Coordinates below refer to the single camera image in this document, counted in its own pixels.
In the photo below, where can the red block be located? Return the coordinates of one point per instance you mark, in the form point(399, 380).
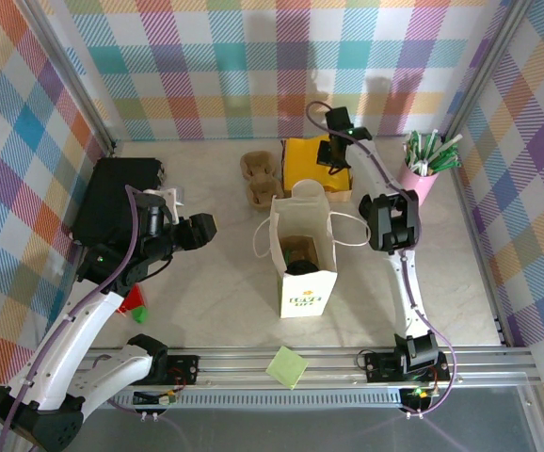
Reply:
point(132, 301)

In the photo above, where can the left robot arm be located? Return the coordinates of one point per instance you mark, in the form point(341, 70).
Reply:
point(74, 339)

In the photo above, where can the pink straw holder cup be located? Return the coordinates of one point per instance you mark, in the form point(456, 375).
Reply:
point(411, 181)

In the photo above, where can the black carry case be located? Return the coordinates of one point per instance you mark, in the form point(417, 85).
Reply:
point(112, 188)

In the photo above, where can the aluminium side rail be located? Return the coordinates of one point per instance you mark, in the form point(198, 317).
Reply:
point(501, 332)

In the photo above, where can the white green paper cup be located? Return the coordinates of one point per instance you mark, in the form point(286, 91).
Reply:
point(307, 187)

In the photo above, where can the black plastic cup lid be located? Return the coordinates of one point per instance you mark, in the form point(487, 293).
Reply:
point(302, 268)

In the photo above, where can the aluminium frame post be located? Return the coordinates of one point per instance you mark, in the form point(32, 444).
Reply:
point(73, 75)
point(484, 70)

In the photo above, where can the green sticky note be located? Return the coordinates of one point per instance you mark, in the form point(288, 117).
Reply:
point(288, 367)

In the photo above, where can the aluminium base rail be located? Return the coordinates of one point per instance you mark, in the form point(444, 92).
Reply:
point(234, 372)

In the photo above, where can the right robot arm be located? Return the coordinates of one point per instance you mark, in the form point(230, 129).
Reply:
point(408, 292)

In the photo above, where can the green block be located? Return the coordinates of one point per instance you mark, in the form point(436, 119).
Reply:
point(140, 314)

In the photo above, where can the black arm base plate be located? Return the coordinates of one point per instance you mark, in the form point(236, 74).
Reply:
point(185, 369)
point(378, 369)

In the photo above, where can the white paper takeout bag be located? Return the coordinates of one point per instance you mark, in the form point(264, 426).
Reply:
point(307, 296)

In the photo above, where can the brown pulp cup carrier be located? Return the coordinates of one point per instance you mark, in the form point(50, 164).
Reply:
point(302, 247)
point(258, 165)

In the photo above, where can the small controller board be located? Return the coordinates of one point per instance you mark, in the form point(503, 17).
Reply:
point(418, 393)
point(159, 399)

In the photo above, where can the green white wrapped straw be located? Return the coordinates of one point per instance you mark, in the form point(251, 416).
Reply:
point(451, 160)
point(406, 150)
point(425, 150)
point(451, 143)
point(413, 143)
point(434, 141)

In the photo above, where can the yellow paper napkin stack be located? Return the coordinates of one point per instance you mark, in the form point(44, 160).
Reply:
point(300, 160)

